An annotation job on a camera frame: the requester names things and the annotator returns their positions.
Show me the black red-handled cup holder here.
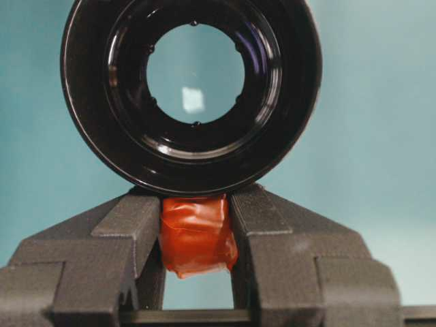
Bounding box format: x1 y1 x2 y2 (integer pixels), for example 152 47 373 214
60 0 323 281

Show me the small white paper scrap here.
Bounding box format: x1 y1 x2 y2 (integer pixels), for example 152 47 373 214
182 87 206 114

